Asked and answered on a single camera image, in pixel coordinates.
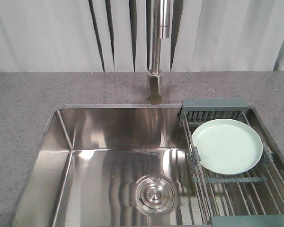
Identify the light green round plate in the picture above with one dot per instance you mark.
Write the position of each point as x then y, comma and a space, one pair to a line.
227, 146

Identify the grey metal dish drying rack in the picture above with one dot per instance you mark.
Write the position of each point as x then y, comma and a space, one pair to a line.
254, 198

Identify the stainless steel sink basin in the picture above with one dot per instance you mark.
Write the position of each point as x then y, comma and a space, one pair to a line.
91, 154

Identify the round steel sink drain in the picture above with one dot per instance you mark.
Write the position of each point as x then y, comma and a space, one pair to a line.
154, 195

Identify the stainless steel faucet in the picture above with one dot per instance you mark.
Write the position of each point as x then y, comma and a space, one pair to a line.
161, 28

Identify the white pleated curtain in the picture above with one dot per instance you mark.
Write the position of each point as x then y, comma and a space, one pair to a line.
115, 36

